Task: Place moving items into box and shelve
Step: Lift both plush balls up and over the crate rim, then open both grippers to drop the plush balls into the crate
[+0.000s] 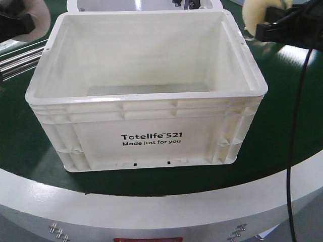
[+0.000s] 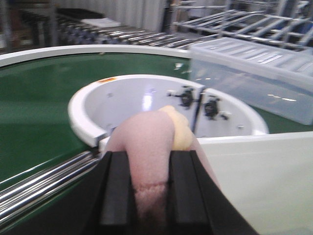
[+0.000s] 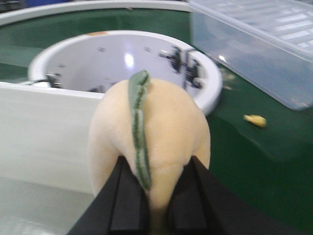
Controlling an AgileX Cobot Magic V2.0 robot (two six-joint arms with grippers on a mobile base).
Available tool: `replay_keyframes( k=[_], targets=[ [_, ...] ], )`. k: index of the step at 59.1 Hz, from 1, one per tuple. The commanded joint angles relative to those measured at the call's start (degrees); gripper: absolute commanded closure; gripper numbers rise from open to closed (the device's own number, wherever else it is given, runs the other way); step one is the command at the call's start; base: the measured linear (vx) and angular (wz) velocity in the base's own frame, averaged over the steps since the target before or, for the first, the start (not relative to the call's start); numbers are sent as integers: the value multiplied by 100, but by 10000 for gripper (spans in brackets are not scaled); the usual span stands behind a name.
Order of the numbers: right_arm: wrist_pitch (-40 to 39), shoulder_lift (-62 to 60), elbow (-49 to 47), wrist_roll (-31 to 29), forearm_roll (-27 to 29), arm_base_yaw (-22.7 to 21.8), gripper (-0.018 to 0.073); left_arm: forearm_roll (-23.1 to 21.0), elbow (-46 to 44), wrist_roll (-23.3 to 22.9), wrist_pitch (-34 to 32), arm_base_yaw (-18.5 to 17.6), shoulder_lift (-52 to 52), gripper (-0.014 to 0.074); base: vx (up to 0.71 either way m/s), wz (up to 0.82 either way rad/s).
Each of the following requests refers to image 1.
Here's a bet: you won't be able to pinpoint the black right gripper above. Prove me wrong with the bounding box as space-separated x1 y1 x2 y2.
255 1 322 50

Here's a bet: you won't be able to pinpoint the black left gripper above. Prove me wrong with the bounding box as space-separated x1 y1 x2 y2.
1 1 50 42

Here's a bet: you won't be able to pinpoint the yellow smiling plush toy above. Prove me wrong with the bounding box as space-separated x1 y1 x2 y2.
242 0 293 37

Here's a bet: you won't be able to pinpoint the white Totelife plastic crate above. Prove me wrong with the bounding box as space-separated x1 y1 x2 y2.
25 10 267 172

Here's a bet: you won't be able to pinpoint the shiny metal rods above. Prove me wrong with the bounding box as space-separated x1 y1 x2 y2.
1 39 47 82

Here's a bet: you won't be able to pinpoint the white round table rim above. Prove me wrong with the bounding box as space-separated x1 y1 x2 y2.
0 148 323 242

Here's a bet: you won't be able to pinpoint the red label plate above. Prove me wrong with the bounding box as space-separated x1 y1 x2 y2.
113 237 184 242

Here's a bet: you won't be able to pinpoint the black cable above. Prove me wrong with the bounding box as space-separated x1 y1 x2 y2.
287 47 313 242

